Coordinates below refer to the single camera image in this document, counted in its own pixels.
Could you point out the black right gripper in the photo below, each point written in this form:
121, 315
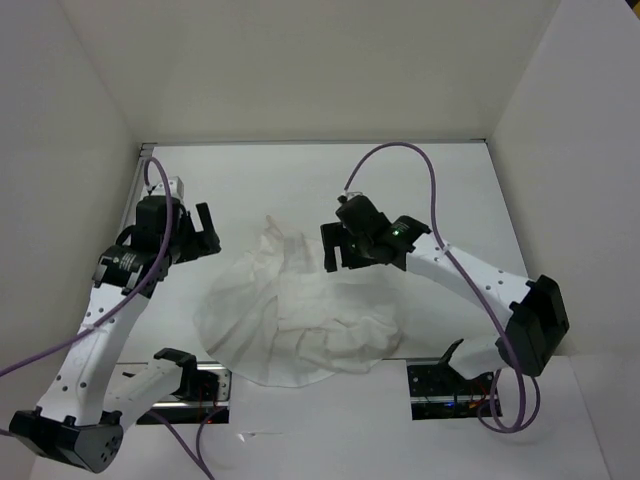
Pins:
335, 234

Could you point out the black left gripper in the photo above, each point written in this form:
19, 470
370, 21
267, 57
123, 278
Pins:
204, 242

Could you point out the white pleated skirt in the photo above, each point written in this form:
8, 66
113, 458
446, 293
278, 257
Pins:
278, 319

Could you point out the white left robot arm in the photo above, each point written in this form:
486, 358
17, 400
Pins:
79, 421

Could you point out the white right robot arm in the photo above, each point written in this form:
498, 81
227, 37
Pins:
530, 314

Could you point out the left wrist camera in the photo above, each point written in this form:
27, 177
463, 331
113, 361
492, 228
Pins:
174, 186

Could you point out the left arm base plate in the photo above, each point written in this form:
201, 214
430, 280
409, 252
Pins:
208, 402

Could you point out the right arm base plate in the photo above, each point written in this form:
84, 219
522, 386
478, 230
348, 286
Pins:
438, 393

